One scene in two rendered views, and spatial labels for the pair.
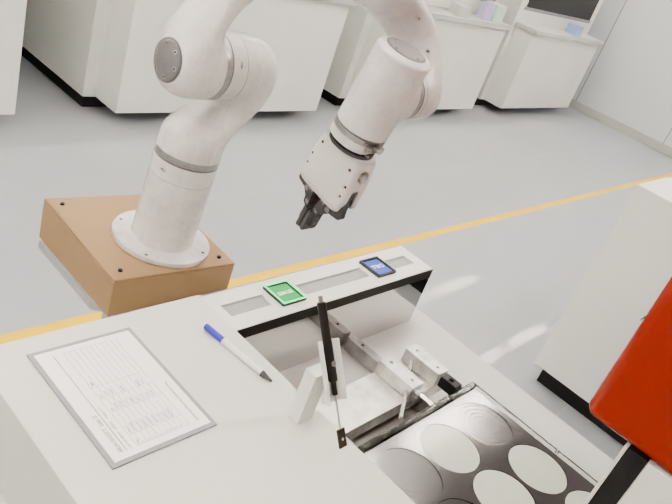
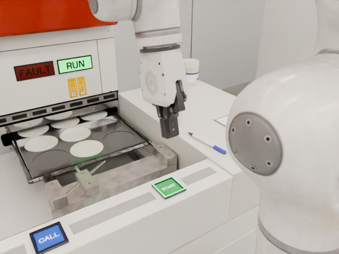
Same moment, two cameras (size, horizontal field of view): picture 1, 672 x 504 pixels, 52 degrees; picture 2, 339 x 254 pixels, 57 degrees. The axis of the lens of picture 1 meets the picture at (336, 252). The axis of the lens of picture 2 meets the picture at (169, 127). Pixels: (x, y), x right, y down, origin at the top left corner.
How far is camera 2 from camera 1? 157 cm
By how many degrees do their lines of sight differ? 121
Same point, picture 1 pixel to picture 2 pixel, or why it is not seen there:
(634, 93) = not seen: outside the picture
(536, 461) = (38, 145)
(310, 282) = (139, 207)
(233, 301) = (208, 176)
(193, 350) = not seen: hidden behind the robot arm
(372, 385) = (106, 184)
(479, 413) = (47, 164)
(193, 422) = (223, 119)
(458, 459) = (86, 144)
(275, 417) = (187, 123)
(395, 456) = (121, 143)
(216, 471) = (212, 110)
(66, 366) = not seen: hidden behind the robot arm
